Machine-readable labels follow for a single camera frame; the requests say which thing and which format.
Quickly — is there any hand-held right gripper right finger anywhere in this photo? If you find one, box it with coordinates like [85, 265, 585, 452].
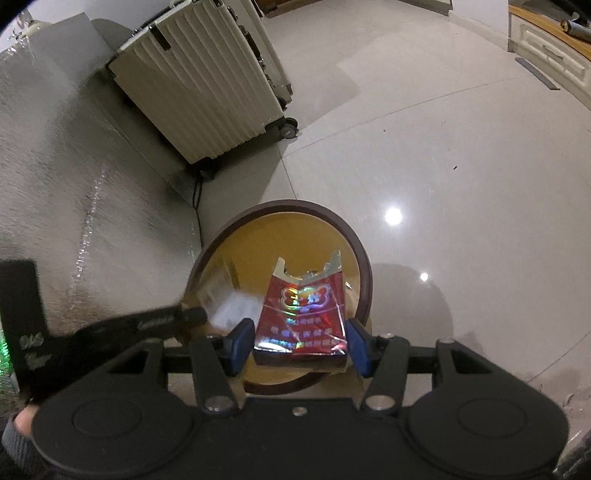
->
[344, 318, 509, 415]

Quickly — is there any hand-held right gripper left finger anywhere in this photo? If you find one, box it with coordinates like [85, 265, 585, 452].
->
[95, 318, 257, 416]

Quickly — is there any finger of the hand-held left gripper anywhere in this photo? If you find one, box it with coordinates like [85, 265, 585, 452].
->
[89, 305, 207, 346]

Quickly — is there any red cigarette pack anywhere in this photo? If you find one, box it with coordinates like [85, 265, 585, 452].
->
[253, 249, 348, 373]

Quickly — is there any yellow trash bin brown rim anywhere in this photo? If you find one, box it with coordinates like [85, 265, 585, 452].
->
[182, 199, 374, 398]

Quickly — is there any person's left forearm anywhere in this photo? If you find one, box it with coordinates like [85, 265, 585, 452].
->
[0, 404, 47, 480]

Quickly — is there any white crumpled paper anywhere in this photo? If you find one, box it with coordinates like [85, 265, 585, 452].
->
[203, 277, 260, 334]

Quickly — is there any silver foil mat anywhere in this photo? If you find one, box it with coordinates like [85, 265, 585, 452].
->
[0, 14, 205, 402]

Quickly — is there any white oil radiator on wheels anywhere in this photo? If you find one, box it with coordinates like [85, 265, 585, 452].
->
[108, 0, 298, 166]

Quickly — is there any cream suitcase with brown trim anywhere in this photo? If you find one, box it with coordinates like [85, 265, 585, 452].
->
[231, 0, 294, 110]

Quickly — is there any grey flat strip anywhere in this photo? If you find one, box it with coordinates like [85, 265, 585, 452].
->
[515, 56, 560, 91]

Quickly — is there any low white cabinet wooden top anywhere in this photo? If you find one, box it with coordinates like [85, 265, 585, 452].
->
[508, 0, 591, 89]

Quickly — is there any cylindrical tool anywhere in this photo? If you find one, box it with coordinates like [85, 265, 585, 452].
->
[560, 18, 591, 42]

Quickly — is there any black cable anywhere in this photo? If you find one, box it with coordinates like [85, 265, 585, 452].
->
[191, 172, 206, 248]

